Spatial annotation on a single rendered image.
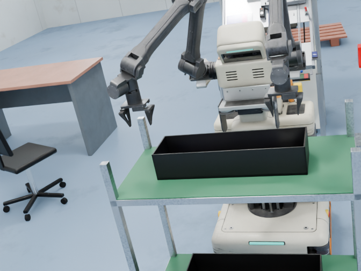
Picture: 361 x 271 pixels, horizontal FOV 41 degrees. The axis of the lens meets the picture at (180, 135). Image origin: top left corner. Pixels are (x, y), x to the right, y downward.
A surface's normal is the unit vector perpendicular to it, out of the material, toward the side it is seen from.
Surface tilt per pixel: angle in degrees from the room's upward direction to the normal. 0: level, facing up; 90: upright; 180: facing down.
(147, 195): 0
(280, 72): 91
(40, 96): 90
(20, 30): 90
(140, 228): 0
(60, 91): 90
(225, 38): 42
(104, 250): 0
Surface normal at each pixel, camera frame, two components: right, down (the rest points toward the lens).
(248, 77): -0.23, 0.55
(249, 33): -0.31, -0.38
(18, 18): 0.95, -0.07
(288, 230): -0.18, -0.90
